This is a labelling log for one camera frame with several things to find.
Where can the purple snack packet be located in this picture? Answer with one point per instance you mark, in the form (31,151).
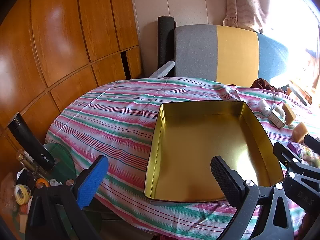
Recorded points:
(295,148)

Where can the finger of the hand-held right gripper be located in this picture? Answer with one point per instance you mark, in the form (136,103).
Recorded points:
(312,143)
(287,155)

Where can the green and white small box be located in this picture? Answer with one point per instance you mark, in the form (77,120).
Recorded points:
(276,120)

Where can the black thermos bottle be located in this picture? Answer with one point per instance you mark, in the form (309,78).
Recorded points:
(32,145)

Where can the green round stool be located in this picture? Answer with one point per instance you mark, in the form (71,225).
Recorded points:
(62,160)

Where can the white ball snack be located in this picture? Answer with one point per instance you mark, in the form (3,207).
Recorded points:
(264,106)

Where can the orange round object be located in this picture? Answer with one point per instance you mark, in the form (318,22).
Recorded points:
(42,182)

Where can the white foam piece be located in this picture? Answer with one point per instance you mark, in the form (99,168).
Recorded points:
(162,70)

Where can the wooden side shelf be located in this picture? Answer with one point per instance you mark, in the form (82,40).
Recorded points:
(298,91)

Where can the green and white snack packet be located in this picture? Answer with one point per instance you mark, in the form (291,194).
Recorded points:
(310,155)

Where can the gold rectangular tin box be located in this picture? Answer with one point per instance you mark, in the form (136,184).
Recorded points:
(200,150)

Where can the yellow tape roll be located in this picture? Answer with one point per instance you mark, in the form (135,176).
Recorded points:
(21,193)

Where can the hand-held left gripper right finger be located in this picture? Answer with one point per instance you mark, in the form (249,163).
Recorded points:
(225,180)

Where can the grey yellow blue chair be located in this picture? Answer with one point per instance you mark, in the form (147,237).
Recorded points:
(195,52)

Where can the glass bottle with gold cap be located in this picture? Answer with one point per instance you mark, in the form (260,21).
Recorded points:
(25,158)

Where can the black rolled mat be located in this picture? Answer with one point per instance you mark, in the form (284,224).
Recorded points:
(163,40)

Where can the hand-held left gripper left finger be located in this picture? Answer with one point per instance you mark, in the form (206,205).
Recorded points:
(92,180)

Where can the patterned beige curtain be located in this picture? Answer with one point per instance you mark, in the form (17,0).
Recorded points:
(245,5)

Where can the wooden wardrobe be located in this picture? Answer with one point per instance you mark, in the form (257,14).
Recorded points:
(62,42)

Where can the yellow sponge block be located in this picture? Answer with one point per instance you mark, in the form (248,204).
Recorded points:
(288,111)
(298,132)

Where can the brown crumpled cloth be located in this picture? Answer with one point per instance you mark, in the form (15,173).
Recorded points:
(262,83)

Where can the grey ball snack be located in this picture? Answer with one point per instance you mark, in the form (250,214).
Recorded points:
(278,107)

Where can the striped pink green tablecloth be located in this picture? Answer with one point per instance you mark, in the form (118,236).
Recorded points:
(112,120)

